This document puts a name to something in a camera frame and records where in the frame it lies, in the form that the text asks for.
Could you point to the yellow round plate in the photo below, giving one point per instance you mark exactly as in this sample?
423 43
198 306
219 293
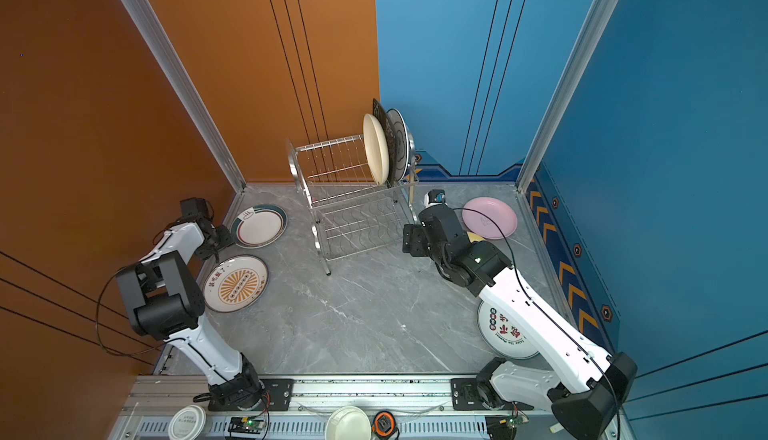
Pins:
474 237

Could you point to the green circuit board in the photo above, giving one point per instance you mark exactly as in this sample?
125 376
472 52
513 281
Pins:
247 427

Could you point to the white round bowl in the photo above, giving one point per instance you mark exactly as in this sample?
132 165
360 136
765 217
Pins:
348 423

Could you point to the black square floral plate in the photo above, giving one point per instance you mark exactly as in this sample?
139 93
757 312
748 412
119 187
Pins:
380 114

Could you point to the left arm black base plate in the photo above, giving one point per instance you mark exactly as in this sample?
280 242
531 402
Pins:
275 396

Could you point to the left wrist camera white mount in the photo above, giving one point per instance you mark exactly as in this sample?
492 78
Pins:
196 208

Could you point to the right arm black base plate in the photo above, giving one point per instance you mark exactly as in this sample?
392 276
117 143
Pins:
469 394

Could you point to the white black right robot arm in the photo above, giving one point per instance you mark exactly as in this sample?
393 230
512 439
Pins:
584 386

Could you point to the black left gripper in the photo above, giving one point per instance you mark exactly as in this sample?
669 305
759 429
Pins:
226 240

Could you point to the pink round plate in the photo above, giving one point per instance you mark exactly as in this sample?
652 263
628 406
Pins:
489 218

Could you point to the small circuit board with wires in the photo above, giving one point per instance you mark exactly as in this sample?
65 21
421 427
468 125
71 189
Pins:
505 427

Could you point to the cream beige round plate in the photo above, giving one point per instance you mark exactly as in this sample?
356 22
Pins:
376 149

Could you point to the white plate orange sunburst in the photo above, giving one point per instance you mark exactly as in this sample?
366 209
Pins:
235 283

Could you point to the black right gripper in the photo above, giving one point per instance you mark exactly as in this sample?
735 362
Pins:
413 235

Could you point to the silver wire dish rack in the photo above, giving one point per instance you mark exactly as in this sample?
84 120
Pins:
350 212

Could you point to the white plate red characters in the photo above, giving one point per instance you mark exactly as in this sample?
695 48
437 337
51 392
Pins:
502 336

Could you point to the orange black tape measure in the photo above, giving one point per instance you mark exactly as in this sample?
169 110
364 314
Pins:
384 426

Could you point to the white plate green maroon rim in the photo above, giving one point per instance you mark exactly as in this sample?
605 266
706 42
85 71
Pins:
259 226

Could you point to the white round lid with label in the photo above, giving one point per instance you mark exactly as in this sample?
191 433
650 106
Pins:
189 423

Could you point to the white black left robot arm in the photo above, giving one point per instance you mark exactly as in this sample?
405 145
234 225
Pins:
163 300

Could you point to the aluminium frame rail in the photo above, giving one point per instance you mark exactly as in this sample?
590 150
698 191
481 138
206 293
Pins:
421 403

